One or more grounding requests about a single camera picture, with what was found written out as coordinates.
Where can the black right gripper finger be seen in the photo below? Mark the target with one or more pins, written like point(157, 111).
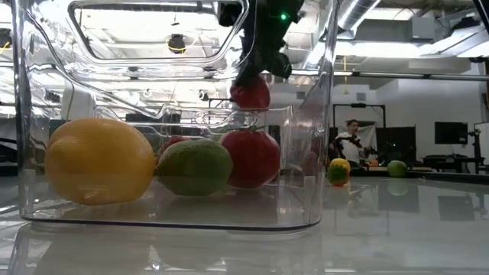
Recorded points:
point(280, 65)
point(252, 72)

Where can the red fruit with green stem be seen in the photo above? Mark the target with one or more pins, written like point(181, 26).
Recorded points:
point(254, 158)

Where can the green lime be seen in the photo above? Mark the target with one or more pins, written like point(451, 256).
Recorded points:
point(397, 169)
point(195, 168)

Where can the yellow lemon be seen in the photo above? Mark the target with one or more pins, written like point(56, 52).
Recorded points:
point(99, 160)
point(339, 166)

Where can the black background robot arm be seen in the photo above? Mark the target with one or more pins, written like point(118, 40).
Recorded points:
point(370, 151)

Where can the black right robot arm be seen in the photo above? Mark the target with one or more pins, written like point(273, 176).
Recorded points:
point(267, 13)

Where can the clear plastic bin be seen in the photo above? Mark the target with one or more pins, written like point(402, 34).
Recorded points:
point(114, 215)
point(285, 153)

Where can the person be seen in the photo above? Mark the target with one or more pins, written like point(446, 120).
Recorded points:
point(352, 126)

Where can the white hanging cloth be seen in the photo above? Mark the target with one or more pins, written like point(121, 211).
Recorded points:
point(370, 133)

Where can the black panel screen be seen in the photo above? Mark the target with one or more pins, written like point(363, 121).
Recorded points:
point(397, 141)

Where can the grey ceiling box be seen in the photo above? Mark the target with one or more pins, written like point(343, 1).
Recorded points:
point(423, 27)

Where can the black desk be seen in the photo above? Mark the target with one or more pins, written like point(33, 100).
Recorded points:
point(445, 160)

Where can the white board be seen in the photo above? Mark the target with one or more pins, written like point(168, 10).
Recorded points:
point(483, 137)

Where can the black frame stand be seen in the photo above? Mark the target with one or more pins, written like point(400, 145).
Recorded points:
point(359, 105)
point(219, 100)

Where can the black overhead camera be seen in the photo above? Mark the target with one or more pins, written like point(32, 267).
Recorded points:
point(177, 43)

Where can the silver ventilation duct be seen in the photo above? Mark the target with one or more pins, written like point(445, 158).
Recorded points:
point(355, 13)

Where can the metal frame bar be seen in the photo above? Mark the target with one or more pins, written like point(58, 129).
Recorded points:
point(420, 75)

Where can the black wall monitor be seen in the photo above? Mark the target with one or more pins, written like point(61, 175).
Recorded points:
point(451, 133)

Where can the black camera stand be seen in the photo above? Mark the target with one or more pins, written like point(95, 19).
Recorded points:
point(476, 143)

